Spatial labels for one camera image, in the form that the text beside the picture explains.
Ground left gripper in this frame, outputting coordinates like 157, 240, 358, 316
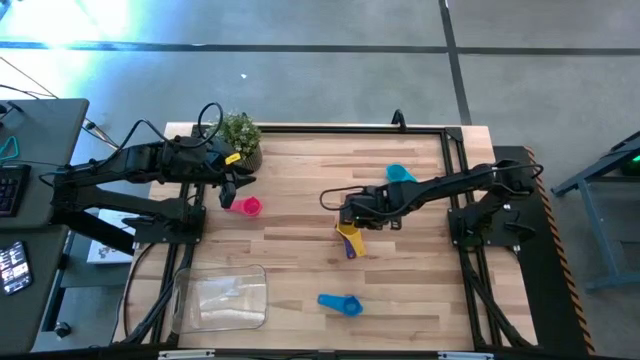
199, 144, 258, 211

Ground pink measuring cup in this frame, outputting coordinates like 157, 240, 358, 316
227, 195, 265, 218

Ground yellow measuring cup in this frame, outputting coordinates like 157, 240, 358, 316
335, 221, 369, 260

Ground teal measuring cup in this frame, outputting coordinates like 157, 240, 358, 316
385, 162, 419, 184

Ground blue measuring cup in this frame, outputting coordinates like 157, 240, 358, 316
316, 292, 365, 319

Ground clear plastic basket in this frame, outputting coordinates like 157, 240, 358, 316
170, 263, 270, 336

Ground green plant in ribbed pot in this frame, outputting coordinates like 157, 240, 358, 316
219, 111, 264, 174

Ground dark curved table clamp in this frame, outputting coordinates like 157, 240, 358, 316
390, 108, 409, 133

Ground white printed paper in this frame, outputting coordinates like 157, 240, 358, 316
86, 206, 135, 265

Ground black desk support beam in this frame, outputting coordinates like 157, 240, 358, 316
51, 207, 137, 257

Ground grey desk top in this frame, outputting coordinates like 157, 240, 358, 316
0, 98, 91, 231
0, 224, 70, 355

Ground black hazard-striped floor mat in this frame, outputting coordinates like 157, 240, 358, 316
492, 145, 598, 357

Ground black keyboard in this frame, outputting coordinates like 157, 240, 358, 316
0, 163, 33, 219

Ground teal loop tool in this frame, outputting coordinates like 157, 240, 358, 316
0, 135, 20, 163

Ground blue-grey metal cart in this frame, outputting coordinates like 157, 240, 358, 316
550, 130, 640, 294

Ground black smartphone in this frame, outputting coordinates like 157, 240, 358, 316
0, 240, 35, 297

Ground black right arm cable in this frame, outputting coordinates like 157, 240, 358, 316
319, 185, 369, 213

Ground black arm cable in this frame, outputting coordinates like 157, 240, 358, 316
196, 101, 225, 149
319, 185, 369, 213

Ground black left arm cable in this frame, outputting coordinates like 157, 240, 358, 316
196, 101, 225, 149

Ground thin floor cables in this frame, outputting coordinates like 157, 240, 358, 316
0, 55, 122, 151

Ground grey metal bracket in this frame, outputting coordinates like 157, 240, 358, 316
437, 351, 496, 360
157, 349, 217, 360

